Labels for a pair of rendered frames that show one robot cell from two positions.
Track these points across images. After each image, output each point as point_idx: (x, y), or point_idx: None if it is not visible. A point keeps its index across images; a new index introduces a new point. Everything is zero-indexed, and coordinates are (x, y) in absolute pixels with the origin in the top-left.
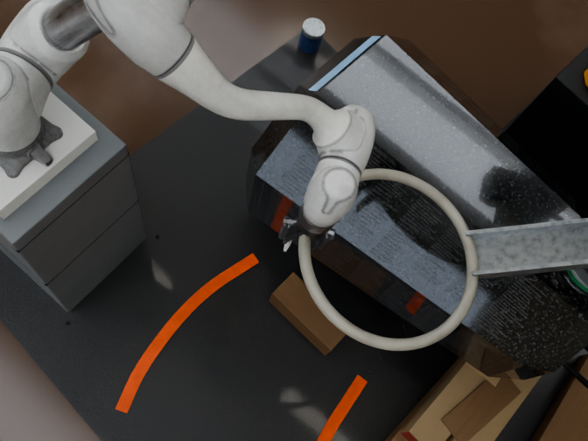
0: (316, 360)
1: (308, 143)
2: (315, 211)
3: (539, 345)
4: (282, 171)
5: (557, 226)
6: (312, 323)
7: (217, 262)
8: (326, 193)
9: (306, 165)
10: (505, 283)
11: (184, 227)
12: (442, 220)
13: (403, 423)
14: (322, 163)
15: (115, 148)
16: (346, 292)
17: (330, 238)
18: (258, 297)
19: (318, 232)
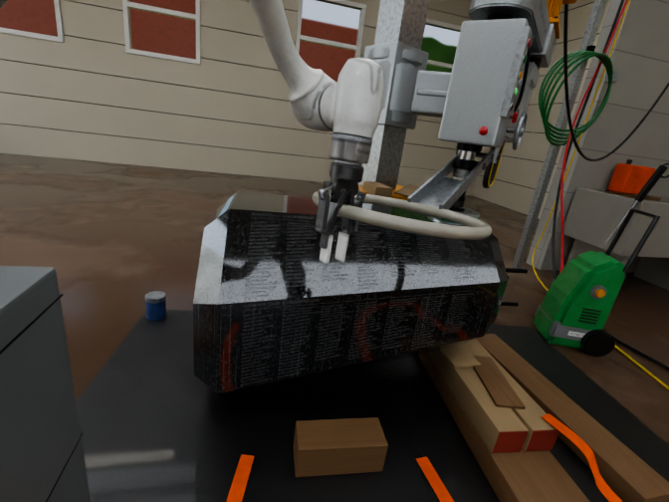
0: (381, 481)
1: (248, 246)
2: (364, 98)
3: (491, 261)
4: (242, 283)
5: (435, 177)
6: (352, 439)
7: (213, 492)
8: (367, 62)
9: (260, 263)
10: (442, 241)
11: (144, 495)
12: (378, 231)
13: (481, 449)
14: (328, 90)
15: (38, 271)
16: (339, 416)
17: (363, 195)
18: (284, 483)
19: (365, 157)
